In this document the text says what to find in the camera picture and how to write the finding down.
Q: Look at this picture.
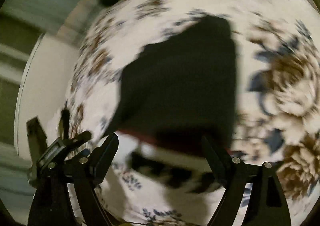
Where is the grey green curtain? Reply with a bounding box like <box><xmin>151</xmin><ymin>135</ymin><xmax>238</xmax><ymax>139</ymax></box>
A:
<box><xmin>0</xmin><ymin>0</ymin><xmax>101</xmax><ymax>41</ymax></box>

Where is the white black garment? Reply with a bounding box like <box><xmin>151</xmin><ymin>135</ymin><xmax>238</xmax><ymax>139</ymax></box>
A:
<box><xmin>46</xmin><ymin>108</ymin><xmax>70</xmax><ymax>144</ymax></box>

